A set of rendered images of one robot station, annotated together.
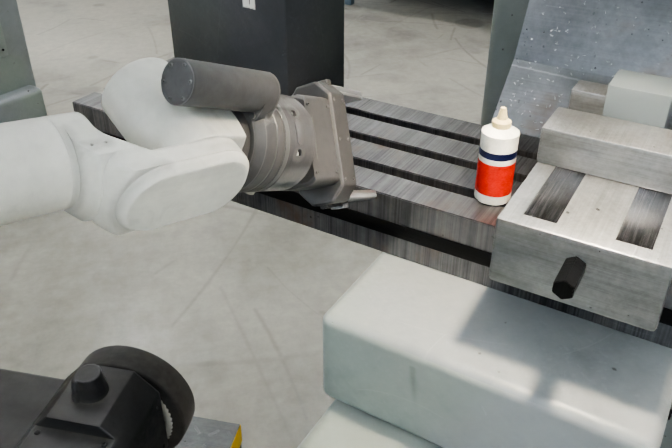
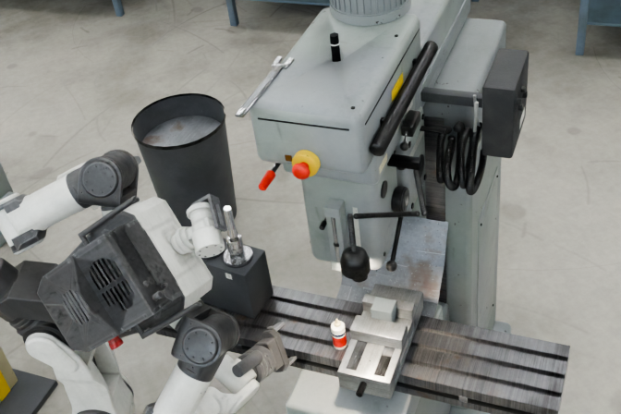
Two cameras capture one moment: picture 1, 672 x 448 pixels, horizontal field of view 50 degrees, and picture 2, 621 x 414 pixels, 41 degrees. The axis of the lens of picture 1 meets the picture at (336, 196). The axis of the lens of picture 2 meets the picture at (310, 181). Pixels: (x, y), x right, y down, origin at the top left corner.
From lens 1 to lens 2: 172 cm
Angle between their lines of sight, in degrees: 8
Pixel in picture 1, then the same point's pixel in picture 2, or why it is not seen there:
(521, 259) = (347, 382)
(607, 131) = (371, 327)
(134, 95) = (223, 372)
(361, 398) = not seen: outside the picture
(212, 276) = not seen: hidden behind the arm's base
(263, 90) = (259, 359)
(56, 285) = not seen: hidden behind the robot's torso
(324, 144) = (276, 355)
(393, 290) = (309, 387)
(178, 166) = (244, 396)
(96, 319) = (128, 374)
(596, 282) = (371, 387)
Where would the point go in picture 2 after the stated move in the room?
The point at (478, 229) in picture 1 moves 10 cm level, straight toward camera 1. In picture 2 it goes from (335, 361) to (334, 390)
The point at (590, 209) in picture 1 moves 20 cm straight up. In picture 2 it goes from (367, 361) to (361, 310)
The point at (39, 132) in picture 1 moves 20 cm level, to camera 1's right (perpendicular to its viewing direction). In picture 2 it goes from (209, 399) to (288, 383)
